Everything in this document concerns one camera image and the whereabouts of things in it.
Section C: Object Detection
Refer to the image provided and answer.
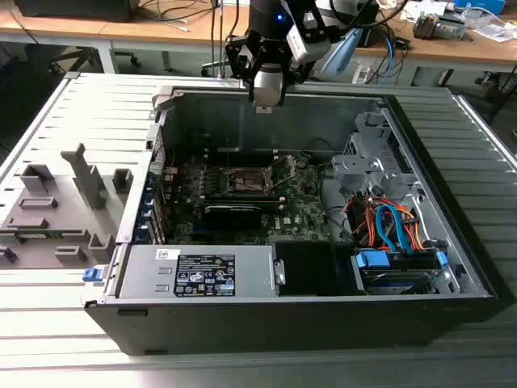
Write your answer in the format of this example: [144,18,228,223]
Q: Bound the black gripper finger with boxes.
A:
[280,52,312,102]
[225,34,259,102]

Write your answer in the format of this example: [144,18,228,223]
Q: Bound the silver CPU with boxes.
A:
[252,66,285,108]

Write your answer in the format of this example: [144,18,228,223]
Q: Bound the CPU socket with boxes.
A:
[220,164,276,196]

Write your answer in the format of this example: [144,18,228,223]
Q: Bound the copper CPU cooler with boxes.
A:
[412,11,440,40]

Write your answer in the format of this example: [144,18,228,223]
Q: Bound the pale blue teach pendant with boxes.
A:
[322,27,361,74]

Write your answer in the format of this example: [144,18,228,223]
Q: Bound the wooden desk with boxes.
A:
[0,0,517,88]

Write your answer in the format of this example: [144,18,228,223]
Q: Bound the black speaker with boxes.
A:
[357,1,380,49]

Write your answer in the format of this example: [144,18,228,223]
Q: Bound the silver disk bay cage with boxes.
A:
[330,111,423,197]

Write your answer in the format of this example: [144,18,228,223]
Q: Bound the green RAM stick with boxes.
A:
[204,195,284,213]
[13,228,89,238]

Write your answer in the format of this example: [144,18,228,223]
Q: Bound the green motherboard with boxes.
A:
[163,150,337,247]

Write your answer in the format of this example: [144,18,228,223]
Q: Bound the black graphics card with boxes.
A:
[200,203,264,232]

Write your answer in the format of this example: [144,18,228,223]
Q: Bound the grey metal box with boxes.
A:
[438,15,466,40]

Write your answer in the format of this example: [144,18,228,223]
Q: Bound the black computer box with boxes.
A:
[13,0,135,24]

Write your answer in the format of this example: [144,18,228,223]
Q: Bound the black office chair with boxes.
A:
[32,43,141,80]

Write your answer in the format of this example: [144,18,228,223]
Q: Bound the black plastic shroud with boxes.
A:
[271,240,338,298]

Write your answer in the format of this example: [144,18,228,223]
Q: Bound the blue box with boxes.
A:
[452,0,506,12]

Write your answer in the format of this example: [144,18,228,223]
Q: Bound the hard disk blue carrier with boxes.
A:
[349,247,450,297]

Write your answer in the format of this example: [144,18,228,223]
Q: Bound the white paper sheets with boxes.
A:
[471,22,515,43]

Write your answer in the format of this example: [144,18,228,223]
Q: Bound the grey parts rack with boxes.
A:
[0,141,135,271]

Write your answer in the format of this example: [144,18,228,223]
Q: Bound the black PC case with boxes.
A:
[82,82,513,357]

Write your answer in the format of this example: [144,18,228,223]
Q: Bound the grey power supply unit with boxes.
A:
[116,243,280,301]

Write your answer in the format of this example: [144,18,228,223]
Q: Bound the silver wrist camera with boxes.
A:
[285,27,309,56]

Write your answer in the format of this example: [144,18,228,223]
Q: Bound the black camera bracket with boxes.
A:
[298,6,329,64]

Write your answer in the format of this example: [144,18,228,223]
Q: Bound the blue cable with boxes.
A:
[380,31,397,84]

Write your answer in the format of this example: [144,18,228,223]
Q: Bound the thick black wire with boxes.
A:
[317,160,353,244]

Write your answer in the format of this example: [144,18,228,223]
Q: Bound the blue data wire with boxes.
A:
[374,203,410,255]

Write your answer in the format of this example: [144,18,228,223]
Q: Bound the orange power wires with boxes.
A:
[342,192,426,255]

